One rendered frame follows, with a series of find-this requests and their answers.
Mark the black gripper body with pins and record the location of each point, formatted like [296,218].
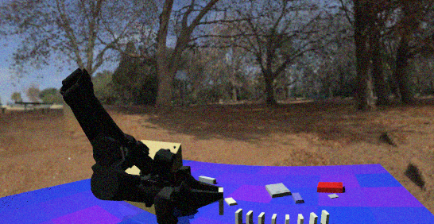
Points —
[164,199]

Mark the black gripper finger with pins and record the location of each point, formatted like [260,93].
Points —
[195,184]
[192,199]

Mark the red rectangular block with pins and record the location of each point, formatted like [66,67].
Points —
[327,187]

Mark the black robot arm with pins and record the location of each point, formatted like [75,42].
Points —
[113,150]

